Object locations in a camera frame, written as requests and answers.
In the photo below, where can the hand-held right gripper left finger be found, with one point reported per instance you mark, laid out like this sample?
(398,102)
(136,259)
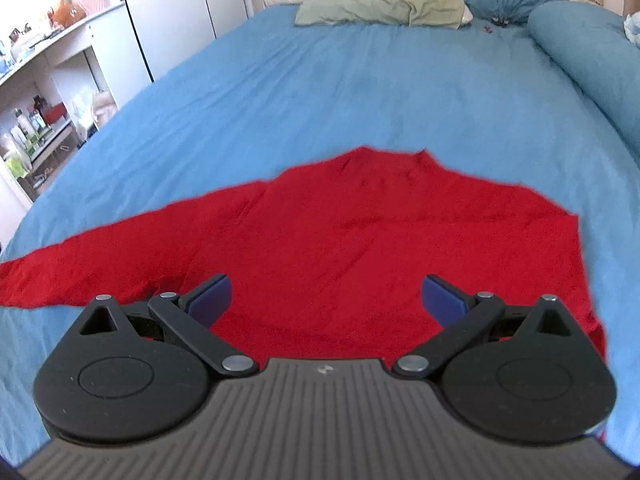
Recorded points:
(212,301)

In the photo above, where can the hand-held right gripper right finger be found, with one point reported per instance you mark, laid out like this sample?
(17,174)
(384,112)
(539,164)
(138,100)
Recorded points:
(442,302)

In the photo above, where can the red long-sleeved shirt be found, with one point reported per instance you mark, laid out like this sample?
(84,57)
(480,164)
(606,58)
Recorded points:
(350,240)

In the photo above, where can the blue bed sheet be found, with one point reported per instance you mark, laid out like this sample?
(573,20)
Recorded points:
(310,95)

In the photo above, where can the white shelf unit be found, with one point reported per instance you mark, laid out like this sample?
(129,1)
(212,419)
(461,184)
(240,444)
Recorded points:
(45,85)

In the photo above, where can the rolled blue duvet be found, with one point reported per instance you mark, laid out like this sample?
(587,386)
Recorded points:
(590,55)

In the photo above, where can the green pillow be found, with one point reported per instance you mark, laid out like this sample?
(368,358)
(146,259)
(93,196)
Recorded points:
(380,6)

